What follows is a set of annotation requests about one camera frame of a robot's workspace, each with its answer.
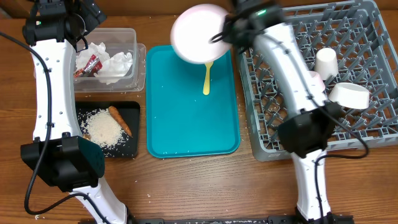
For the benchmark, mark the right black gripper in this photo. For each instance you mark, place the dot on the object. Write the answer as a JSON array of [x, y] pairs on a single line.
[[229, 27]]

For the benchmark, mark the large white plate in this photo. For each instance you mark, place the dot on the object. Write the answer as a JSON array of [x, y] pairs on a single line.
[[191, 34]]

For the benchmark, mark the yellow plastic spoon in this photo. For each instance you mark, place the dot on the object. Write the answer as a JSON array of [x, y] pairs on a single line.
[[206, 86]]

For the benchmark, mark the white bowl with rice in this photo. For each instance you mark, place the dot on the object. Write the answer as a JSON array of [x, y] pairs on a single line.
[[317, 81]]

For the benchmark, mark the white paper cup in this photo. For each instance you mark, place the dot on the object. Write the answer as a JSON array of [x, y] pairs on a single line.
[[326, 64]]

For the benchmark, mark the small white bowl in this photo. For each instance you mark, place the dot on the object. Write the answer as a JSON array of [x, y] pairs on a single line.
[[350, 95]]

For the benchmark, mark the white napkin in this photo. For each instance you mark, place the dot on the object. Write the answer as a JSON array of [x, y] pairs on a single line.
[[114, 68], [97, 50]]

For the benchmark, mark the orange sweet potato stick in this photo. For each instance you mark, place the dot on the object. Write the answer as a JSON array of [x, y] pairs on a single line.
[[115, 114]]

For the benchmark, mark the red snack wrapper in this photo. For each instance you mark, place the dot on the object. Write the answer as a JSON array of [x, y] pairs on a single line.
[[93, 66]]

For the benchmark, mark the brown food chunk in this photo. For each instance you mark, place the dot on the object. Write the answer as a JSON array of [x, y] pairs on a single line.
[[87, 136]]

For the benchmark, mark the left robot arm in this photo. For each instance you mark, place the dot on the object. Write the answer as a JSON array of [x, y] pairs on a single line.
[[59, 154]]

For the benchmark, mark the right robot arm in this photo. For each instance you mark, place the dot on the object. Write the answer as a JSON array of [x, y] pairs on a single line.
[[304, 134]]

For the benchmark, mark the grey dishwasher rack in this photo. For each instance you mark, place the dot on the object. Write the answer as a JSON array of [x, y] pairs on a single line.
[[366, 57]]

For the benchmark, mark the teal serving tray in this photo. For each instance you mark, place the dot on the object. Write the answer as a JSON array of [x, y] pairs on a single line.
[[180, 120]]

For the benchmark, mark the clear plastic bin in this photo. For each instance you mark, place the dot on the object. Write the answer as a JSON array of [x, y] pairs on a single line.
[[124, 84]]

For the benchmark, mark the black plastic tray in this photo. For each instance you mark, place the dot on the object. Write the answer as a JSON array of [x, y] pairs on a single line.
[[130, 112]]

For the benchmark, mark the spilled white rice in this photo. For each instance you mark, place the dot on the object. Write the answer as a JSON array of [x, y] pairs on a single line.
[[102, 128]]

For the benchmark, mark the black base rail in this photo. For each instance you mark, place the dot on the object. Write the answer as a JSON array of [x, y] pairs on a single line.
[[279, 219]]

